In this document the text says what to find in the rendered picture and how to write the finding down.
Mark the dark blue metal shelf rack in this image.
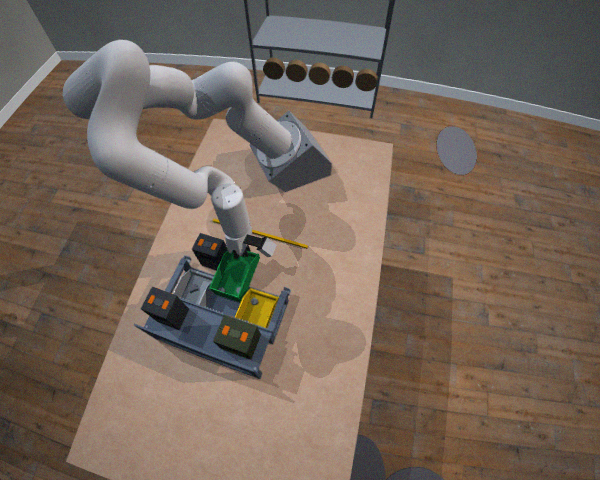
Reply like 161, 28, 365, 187
134, 255, 291, 379

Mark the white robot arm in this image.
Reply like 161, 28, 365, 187
63, 40, 301, 238

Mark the yellow open bin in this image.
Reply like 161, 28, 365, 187
235, 288, 279, 328

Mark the green bin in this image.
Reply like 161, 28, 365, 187
209, 250, 260, 303

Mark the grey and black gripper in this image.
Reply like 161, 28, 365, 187
225, 224, 252, 259

